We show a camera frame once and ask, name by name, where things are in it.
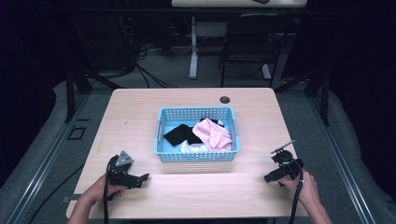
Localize pink cloth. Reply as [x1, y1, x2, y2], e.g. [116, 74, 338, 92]
[191, 118, 233, 152]

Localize black metal stand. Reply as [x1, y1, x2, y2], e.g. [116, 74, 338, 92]
[64, 63, 122, 123]
[274, 66, 331, 127]

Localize black sock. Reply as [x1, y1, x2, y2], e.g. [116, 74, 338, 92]
[163, 123, 204, 147]

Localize person's left hand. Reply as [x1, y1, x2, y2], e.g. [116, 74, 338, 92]
[84, 174, 127, 204]

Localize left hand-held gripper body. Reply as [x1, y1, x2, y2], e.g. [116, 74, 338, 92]
[106, 150, 140, 189]

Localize grey metal floor rail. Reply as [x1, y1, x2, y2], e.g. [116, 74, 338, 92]
[6, 92, 92, 224]
[306, 92, 377, 224]

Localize black chair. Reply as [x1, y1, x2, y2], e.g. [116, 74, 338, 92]
[218, 12, 295, 89]

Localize black floor cables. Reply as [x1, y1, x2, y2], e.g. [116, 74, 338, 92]
[122, 40, 194, 89]

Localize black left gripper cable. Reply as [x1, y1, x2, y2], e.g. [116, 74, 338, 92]
[103, 164, 110, 224]

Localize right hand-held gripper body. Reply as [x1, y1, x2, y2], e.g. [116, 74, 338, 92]
[270, 139, 304, 181]

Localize white desk leg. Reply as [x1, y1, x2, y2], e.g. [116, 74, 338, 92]
[189, 16, 199, 80]

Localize light blue plastic basket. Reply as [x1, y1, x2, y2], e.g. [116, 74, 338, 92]
[153, 106, 241, 163]

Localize white cloth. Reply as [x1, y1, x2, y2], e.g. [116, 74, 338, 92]
[179, 139, 209, 154]

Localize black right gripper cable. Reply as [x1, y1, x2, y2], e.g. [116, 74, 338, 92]
[288, 166, 305, 224]

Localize person's right hand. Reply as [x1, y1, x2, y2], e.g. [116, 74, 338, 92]
[277, 169, 321, 210]

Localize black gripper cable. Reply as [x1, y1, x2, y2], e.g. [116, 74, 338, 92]
[288, 166, 305, 224]
[103, 164, 110, 224]

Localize white desk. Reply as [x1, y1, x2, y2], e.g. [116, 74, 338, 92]
[171, 0, 308, 8]

